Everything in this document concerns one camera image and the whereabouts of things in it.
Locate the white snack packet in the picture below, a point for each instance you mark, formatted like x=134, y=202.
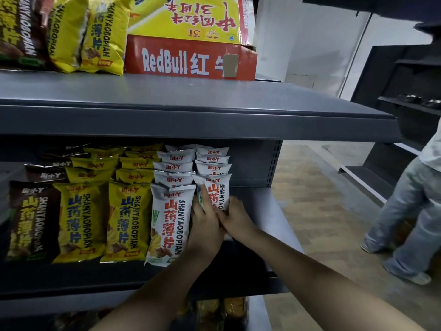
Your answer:
x=181, y=148
x=213, y=168
x=176, y=156
x=213, y=159
x=173, y=166
x=217, y=189
x=170, y=227
x=174, y=179
x=213, y=151

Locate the black wall shelving unit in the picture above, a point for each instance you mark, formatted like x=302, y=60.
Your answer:
x=386, y=99

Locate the person's right hand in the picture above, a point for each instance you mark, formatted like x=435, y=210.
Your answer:
x=237, y=220

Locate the person's left hand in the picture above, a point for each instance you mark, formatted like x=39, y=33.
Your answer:
x=206, y=234

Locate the dark grey metal shelf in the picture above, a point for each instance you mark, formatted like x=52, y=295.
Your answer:
x=206, y=117

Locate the metal bowl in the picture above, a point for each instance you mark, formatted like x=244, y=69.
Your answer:
x=432, y=104
x=409, y=98

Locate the person's right forearm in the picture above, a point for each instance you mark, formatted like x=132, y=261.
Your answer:
x=327, y=289

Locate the red carton with white lettering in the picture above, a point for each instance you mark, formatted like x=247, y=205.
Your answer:
x=172, y=60

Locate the yellow printed carton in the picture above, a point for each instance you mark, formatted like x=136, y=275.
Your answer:
x=189, y=20

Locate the person's left forearm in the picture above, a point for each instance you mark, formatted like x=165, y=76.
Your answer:
x=155, y=299

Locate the pile of wrapped pastries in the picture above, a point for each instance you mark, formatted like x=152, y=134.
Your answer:
x=206, y=313

